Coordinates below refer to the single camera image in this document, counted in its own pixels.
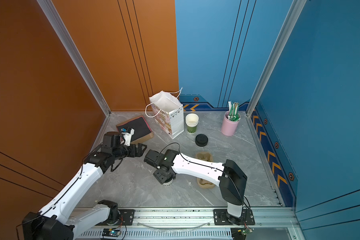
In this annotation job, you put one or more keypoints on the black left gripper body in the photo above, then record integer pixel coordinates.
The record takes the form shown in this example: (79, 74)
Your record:
(121, 153)

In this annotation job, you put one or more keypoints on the small green circuit board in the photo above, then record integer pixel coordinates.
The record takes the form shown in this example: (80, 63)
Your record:
(115, 233)

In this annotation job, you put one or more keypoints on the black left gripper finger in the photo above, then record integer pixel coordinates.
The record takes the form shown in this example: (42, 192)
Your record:
(136, 153)
(138, 146)

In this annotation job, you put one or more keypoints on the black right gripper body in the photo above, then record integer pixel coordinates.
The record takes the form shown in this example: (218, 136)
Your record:
(161, 177)

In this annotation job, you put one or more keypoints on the pink straw holder cup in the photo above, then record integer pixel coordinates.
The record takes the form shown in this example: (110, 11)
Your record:
(228, 126)

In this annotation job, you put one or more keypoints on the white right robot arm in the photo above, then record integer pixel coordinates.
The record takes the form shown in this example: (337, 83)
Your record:
(228, 176)

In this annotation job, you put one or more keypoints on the cartoon animal paper gift bag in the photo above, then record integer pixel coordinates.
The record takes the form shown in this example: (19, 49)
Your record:
(168, 112)

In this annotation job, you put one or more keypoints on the stack of green paper cups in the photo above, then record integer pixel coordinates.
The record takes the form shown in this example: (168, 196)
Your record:
(192, 121)

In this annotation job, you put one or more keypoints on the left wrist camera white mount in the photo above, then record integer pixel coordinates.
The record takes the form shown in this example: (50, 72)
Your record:
(127, 135)

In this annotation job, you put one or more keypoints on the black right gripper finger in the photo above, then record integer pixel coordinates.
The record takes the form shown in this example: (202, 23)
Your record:
(170, 176)
(160, 177)

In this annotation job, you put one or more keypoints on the cardboard napkin box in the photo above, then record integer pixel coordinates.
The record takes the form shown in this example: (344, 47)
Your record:
(146, 138)

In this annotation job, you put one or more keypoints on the bundle of wrapped straws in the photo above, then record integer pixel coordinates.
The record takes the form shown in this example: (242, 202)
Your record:
(233, 111)

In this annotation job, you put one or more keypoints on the stack of black cup lids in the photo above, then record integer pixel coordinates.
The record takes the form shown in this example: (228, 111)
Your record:
(201, 140)

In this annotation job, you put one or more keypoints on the white paper cup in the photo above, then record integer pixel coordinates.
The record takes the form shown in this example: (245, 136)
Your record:
(168, 183)

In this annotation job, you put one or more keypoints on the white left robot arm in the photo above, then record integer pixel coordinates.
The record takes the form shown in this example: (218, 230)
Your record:
(53, 221)

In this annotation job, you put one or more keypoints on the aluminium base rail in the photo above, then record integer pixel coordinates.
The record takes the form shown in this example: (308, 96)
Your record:
(202, 223)

